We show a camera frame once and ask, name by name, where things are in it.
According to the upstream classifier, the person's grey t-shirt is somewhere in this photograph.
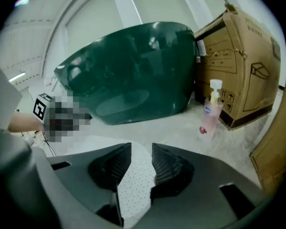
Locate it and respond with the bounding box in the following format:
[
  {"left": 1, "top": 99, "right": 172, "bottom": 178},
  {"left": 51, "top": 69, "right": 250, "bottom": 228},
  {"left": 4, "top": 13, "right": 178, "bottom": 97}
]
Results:
[{"left": 0, "top": 56, "right": 23, "bottom": 131}]

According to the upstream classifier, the dark green bathtub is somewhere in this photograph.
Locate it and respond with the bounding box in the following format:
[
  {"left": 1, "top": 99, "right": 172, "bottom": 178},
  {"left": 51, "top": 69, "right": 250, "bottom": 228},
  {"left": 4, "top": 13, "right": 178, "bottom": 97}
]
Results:
[{"left": 53, "top": 21, "right": 199, "bottom": 126}]

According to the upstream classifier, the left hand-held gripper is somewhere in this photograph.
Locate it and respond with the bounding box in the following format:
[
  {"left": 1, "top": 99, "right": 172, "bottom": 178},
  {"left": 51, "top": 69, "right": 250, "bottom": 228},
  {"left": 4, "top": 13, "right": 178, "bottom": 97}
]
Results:
[{"left": 32, "top": 91, "right": 92, "bottom": 143}]

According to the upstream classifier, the pink soap pump bottle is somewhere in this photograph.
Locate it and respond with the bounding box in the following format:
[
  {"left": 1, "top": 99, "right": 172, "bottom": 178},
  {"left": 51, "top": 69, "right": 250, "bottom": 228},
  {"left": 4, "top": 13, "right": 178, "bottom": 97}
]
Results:
[{"left": 197, "top": 79, "right": 224, "bottom": 143}]

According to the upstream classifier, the white oval bath mat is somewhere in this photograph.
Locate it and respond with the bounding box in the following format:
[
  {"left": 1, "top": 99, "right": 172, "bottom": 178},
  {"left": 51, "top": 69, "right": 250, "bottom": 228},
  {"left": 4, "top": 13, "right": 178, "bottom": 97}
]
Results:
[{"left": 116, "top": 140, "right": 156, "bottom": 220}]

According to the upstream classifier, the dark brown cardboard box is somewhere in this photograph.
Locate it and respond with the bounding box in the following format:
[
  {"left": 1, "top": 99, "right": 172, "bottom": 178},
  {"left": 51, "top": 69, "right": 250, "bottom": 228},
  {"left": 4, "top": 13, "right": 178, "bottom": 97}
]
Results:
[{"left": 194, "top": 3, "right": 283, "bottom": 131}]

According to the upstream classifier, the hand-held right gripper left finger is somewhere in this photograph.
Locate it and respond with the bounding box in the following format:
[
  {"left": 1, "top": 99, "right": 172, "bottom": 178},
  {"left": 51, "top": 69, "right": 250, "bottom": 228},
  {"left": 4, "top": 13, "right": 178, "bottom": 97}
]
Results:
[{"left": 87, "top": 142, "right": 133, "bottom": 193}]

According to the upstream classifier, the large taped cardboard box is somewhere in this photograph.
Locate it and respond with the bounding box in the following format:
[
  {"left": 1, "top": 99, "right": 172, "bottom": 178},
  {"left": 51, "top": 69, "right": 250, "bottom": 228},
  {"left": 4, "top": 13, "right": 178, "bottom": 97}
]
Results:
[{"left": 249, "top": 80, "right": 286, "bottom": 196}]

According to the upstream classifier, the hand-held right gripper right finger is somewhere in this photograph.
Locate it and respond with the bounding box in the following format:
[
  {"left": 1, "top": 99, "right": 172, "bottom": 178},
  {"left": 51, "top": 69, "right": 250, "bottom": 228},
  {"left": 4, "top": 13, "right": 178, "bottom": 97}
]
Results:
[{"left": 149, "top": 142, "right": 195, "bottom": 199}]

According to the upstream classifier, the person's left forearm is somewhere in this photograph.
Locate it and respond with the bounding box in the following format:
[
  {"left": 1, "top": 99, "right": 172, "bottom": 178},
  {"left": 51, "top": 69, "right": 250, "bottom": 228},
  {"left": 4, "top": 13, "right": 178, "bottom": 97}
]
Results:
[{"left": 8, "top": 112, "right": 45, "bottom": 133}]

